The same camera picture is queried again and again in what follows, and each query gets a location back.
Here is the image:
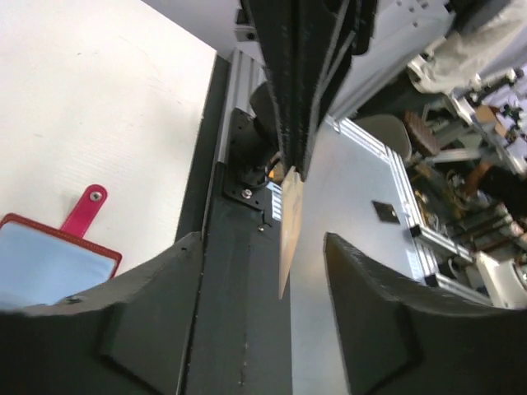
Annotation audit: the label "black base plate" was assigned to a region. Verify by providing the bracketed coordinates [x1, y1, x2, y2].
[184, 59, 292, 394]

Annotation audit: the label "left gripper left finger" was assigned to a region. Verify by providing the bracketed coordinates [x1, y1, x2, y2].
[1, 232, 203, 394]

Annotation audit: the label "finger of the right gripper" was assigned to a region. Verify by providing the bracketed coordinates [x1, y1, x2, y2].
[294, 0, 378, 179]
[242, 0, 300, 168]

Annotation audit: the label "person in background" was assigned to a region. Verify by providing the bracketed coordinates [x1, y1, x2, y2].
[413, 1, 526, 94]

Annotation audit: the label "red leather card holder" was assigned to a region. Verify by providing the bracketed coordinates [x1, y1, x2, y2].
[0, 184, 123, 307]

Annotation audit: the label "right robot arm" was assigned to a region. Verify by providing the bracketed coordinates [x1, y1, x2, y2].
[241, 1, 450, 180]

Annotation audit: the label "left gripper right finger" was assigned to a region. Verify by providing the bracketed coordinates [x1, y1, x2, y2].
[324, 233, 526, 394]

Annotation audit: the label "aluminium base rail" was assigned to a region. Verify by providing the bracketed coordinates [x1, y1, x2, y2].
[217, 49, 265, 163]

